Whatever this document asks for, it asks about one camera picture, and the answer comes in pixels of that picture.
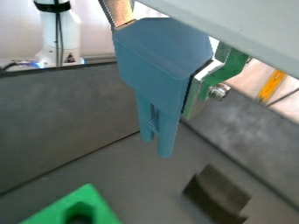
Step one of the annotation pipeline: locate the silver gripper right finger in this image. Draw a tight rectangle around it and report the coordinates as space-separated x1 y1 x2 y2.
182 42 249 120

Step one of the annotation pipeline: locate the blue three prong object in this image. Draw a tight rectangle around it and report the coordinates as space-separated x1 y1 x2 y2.
114 17 213 158

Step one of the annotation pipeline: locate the green shape sorting block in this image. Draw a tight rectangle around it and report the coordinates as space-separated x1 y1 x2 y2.
21 184 123 224

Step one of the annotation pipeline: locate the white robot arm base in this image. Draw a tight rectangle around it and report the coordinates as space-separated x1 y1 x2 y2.
33 0 85 67

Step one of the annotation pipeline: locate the dark curved fixture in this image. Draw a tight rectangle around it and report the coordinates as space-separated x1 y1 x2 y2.
183 164 251 224

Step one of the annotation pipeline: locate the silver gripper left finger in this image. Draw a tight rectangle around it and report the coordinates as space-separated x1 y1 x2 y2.
98 0 137 30

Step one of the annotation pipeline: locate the black cable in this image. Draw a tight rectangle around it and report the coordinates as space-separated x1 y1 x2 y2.
53 0 65 67

